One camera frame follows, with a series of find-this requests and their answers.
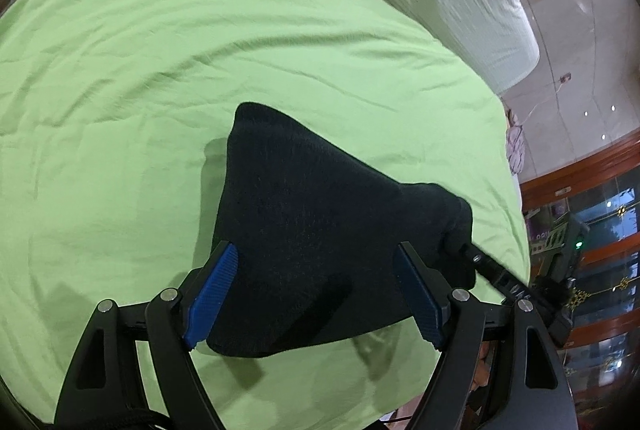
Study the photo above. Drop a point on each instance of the light green bed sheet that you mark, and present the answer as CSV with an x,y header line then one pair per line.
x,y
115,116

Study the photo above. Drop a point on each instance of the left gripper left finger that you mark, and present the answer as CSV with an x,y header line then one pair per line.
x,y
103,387

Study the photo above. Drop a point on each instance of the floral quilt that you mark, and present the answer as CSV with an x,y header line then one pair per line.
x,y
515,142

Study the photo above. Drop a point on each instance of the black knitted pants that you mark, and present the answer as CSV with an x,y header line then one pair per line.
x,y
316,230

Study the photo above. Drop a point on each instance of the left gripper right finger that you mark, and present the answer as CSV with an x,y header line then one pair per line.
x,y
499,366

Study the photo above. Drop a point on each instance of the wooden glass display cabinet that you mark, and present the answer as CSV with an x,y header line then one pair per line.
x,y
601,357

